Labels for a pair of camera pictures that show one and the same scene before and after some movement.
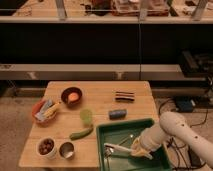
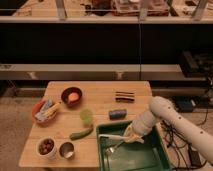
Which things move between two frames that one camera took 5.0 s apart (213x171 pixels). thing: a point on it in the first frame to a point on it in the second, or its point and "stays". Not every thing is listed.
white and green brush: [109, 149] to [108, 137]
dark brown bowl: [71, 96] stays
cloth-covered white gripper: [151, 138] to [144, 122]
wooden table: [71, 139] stays
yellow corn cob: [51, 110] stays
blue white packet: [39, 115] stays
